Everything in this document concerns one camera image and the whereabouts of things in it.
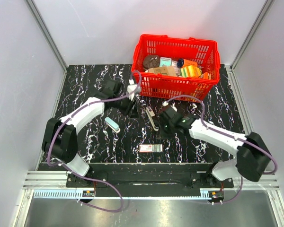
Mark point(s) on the teal label box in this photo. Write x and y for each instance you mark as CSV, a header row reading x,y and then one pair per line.
x,y
165,62

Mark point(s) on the staples box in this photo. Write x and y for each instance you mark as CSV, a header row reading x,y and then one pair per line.
x,y
151,148

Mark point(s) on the cardboard box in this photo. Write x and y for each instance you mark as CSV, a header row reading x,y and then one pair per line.
x,y
166,71

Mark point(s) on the red plastic basket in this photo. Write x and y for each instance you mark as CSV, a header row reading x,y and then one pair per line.
x,y
203,51

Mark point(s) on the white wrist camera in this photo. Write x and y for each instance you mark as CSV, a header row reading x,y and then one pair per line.
x,y
133,89
166,104

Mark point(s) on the brown round sponge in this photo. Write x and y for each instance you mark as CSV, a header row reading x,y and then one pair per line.
x,y
151,61

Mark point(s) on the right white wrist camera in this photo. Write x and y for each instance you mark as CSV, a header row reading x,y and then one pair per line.
x,y
166,104

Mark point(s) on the small light blue stapler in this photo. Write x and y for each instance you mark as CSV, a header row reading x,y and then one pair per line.
x,y
112,124

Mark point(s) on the yellow green striped box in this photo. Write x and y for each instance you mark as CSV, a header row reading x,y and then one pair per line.
x,y
190,72

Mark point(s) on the orange bottle blue cap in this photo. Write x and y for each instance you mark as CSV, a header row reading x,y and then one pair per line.
x,y
184,62

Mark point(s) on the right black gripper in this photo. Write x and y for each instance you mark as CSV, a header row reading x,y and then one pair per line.
x,y
163,134

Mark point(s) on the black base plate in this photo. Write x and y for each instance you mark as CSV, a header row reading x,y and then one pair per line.
x,y
150,180

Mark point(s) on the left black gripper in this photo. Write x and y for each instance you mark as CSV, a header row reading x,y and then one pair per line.
x,y
131,110

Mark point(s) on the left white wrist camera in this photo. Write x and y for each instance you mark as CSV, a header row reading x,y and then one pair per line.
x,y
133,89

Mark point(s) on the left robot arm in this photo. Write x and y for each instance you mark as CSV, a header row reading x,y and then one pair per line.
x,y
60,136

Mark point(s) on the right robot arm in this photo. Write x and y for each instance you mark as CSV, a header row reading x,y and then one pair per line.
x,y
250,153

